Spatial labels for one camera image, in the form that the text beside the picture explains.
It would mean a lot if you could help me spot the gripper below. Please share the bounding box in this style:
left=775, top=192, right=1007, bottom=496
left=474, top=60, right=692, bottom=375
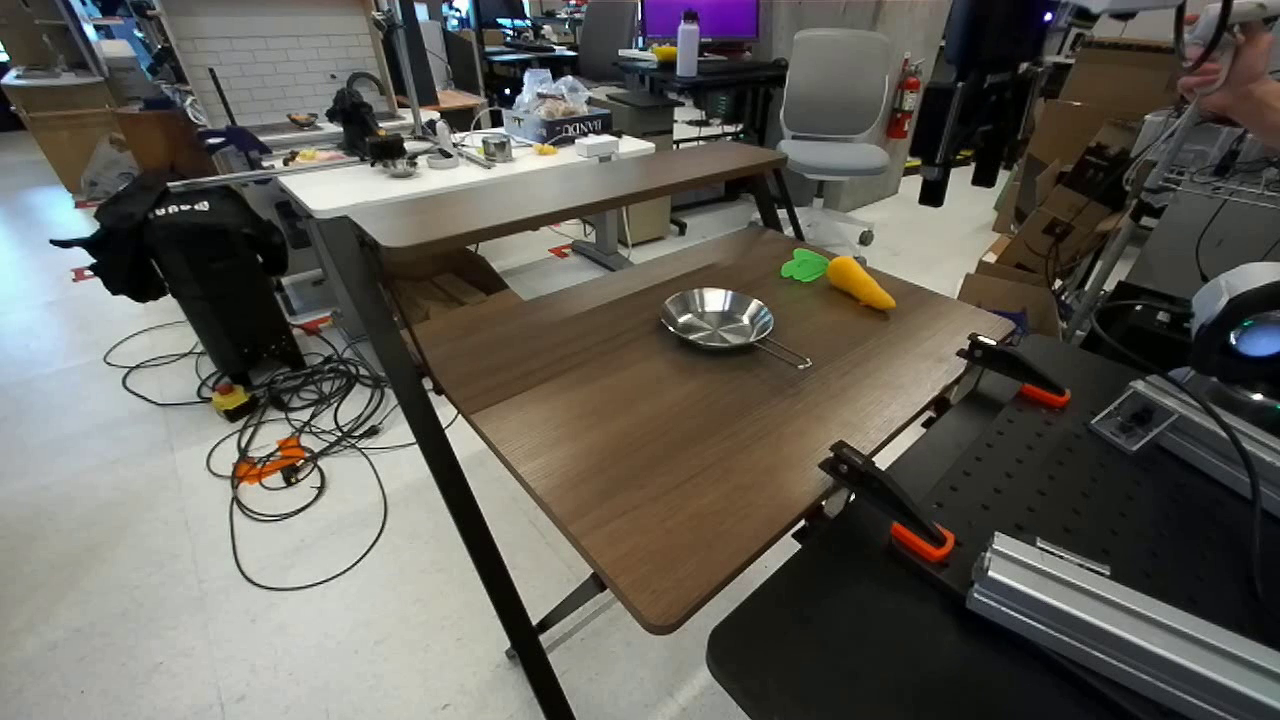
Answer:
left=913, top=0, right=1053, bottom=209

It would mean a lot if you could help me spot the carrot plush toy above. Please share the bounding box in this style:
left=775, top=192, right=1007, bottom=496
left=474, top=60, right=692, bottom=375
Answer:
left=780, top=248, right=898, bottom=313

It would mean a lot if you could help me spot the steel pan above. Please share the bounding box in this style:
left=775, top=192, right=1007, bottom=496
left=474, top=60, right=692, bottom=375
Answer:
left=659, top=287, right=814, bottom=372

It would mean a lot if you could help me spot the red fire extinguisher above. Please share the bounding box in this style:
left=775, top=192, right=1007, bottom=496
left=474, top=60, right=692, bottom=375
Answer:
left=885, top=54, right=924, bottom=142

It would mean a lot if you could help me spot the stack of cardboard boxes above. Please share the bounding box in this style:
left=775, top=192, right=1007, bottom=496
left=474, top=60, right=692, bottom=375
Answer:
left=956, top=38, right=1183, bottom=338

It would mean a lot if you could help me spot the grey office chair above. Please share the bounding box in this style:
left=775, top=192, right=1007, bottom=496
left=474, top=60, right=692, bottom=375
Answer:
left=775, top=27, right=897, bottom=249

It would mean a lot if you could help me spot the black desk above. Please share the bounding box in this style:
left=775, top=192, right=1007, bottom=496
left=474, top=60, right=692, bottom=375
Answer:
left=612, top=57, right=793, bottom=151

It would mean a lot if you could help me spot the person's hand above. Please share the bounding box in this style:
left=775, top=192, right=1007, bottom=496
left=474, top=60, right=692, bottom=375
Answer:
left=1177, top=28, right=1280, bottom=153

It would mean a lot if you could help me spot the monitor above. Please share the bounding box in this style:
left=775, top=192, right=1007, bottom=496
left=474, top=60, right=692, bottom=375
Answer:
left=639, top=0, right=762, bottom=44

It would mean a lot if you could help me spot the white bottle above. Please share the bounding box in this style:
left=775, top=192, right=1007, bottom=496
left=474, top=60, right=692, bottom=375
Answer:
left=675, top=8, right=702, bottom=80

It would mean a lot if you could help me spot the hand controller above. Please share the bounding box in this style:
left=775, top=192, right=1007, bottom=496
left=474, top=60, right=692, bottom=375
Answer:
left=1173, top=0, right=1280, bottom=73

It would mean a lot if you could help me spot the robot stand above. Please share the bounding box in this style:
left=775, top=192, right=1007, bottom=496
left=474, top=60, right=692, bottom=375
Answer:
left=705, top=333, right=1280, bottom=720

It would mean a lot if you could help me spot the dark office chair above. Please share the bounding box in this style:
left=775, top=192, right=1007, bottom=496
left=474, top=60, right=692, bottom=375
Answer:
left=574, top=0, right=642, bottom=83

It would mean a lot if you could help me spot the cardboard box with plastic bag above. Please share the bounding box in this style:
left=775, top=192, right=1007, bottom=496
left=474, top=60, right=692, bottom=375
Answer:
left=502, top=67, right=614, bottom=147

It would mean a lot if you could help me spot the white table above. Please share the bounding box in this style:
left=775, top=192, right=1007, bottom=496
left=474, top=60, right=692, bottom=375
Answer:
left=274, top=130, right=658, bottom=273

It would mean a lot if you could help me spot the black device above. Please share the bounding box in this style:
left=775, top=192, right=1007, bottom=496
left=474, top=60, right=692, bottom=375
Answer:
left=326, top=71, right=408, bottom=167

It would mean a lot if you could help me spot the orange power strip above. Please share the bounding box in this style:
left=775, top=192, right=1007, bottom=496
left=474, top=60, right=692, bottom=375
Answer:
left=231, top=434, right=312, bottom=489

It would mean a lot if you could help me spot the yellow emergency stop button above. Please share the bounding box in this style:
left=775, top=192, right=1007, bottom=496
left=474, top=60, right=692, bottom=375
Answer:
left=210, top=381, right=255, bottom=423

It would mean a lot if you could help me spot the wooden cabinet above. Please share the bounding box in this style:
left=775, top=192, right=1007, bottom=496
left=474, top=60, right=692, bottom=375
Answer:
left=0, top=66, right=123, bottom=193

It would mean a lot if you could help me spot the black clamp with orange handle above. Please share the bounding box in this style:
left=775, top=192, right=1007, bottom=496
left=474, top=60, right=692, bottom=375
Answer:
left=817, top=440, right=957, bottom=565
left=956, top=332, right=1072, bottom=410

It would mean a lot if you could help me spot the aluminium rail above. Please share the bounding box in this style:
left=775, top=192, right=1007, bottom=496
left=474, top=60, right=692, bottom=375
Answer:
left=966, top=531, right=1280, bottom=720

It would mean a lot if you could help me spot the tangle of black cables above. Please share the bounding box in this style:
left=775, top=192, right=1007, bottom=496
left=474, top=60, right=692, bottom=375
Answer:
left=102, top=318, right=463, bottom=593

